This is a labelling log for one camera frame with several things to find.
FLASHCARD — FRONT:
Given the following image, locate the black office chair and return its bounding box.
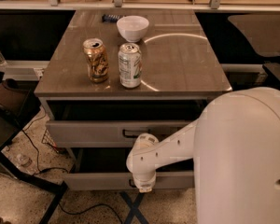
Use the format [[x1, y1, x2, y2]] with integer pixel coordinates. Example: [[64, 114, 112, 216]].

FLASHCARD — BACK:
[[229, 13, 280, 90]]

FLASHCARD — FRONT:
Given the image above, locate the grey drawer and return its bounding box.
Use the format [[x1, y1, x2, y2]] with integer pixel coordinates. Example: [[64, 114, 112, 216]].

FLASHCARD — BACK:
[[63, 147, 194, 190], [46, 120, 188, 147]]

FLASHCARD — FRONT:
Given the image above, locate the white green soda can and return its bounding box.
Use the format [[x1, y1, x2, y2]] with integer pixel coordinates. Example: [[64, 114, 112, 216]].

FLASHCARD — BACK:
[[119, 43, 142, 89]]

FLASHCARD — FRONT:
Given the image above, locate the brown bag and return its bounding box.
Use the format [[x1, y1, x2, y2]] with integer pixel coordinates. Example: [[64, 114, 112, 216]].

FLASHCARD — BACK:
[[0, 78, 40, 128]]

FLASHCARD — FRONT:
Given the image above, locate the black floor cable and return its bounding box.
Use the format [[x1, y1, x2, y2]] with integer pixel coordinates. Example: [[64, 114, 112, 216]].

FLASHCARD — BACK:
[[20, 114, 124, 224]]

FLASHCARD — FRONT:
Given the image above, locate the clear plastic bottle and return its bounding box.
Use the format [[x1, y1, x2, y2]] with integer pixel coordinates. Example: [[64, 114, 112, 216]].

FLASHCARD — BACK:
[[16, 154, 33, 169]]

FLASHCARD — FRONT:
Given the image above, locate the blue snack bar wrapper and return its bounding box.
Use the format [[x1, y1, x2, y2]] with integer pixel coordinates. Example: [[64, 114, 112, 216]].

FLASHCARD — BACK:
[[102, 14, 122, 22]]

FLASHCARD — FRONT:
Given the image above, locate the wire basket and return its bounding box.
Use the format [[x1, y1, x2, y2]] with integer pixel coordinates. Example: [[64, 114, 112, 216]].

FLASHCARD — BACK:
[[41, 130, 66, 154]]

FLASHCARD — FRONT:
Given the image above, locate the gold crumpled soda can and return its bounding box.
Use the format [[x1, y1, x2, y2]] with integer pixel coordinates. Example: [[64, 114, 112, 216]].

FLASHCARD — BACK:
[[83, 38, 109, 83]]

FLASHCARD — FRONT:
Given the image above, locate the white bowl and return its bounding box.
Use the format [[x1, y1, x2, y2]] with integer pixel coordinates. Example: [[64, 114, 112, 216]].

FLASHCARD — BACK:
[[117, 16, 149, 42]]

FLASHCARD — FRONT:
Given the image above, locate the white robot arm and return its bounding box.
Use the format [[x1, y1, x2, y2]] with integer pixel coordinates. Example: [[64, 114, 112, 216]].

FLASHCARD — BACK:
[[126, 88, 280, 224]]

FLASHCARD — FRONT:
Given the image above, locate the grey drawer cabinet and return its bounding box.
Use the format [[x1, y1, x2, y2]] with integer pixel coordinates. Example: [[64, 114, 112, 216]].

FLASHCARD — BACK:
[[34, 8, 233, 191]]

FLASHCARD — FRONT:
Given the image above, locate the blue tape cross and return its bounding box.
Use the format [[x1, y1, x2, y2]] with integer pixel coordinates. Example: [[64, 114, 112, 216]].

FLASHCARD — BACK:
[[120, 191, 148, 224]]

